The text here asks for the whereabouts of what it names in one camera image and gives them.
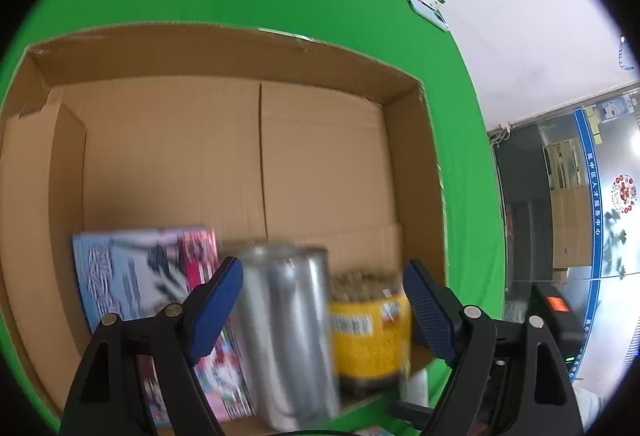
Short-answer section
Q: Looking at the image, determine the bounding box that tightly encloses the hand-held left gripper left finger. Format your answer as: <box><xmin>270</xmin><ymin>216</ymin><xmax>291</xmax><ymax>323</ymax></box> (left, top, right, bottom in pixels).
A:
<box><xmin>60</xmin><ymin>257</ymin><xmax>244</xmax><ymax>436</ymax></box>

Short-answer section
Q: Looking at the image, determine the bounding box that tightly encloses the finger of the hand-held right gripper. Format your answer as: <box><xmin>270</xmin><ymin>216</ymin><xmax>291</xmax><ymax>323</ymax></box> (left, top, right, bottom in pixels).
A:
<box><xmin>389</xmin><ymin>398</ymin><xmax>433</xmax><ymax>429</ymax></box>

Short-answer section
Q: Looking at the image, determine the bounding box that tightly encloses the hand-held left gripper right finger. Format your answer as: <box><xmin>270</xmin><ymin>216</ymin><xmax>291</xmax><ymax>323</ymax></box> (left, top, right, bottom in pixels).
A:
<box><xmin>402</xmin><ymin>259</ymin><xmax>586</xmax><ymax>436</ymax></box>

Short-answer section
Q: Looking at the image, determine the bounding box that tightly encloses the white tube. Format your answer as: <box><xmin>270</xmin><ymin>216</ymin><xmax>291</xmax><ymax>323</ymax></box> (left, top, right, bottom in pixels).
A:
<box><xmin>400</xmin><ymin>368</ymin><xmax>430</xmax><ymax>409</ymax></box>

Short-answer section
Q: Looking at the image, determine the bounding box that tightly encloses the silver metal can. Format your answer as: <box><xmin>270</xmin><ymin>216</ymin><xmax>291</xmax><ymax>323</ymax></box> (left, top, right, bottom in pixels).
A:
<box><xmin>231</xmin><ymin>244</ymin><xmax>343</xmax><ymax>432</ymax></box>

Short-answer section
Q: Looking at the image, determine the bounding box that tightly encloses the yellow label dark jar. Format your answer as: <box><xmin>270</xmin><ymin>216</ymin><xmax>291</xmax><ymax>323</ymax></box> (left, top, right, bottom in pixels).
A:
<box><xmin>327</xmin><ymin>268</ymin><xmax>416</xmax><ymax>394</ymax></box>

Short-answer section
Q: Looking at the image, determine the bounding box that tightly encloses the shallow cardboard box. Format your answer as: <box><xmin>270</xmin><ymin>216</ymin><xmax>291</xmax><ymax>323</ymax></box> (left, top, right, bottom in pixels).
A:
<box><xmin>0</xmin><ymin>22</ymin><xmax>447</xmax><ymax>432</ymax></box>

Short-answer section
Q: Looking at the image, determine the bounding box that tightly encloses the glass door blue stripe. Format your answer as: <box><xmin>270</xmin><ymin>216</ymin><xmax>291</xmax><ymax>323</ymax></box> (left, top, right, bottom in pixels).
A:
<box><xmin>487</xmin><ymin>86</ymin><xmax>640</xmax><ymax>397</ymax></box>

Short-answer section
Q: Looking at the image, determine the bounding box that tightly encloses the flat white green packet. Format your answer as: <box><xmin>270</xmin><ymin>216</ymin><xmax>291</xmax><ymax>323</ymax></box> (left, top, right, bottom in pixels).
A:
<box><xmin>407</xmin><ymin>0</ymin><xmax>450</xmax><ymax>32</ymax></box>

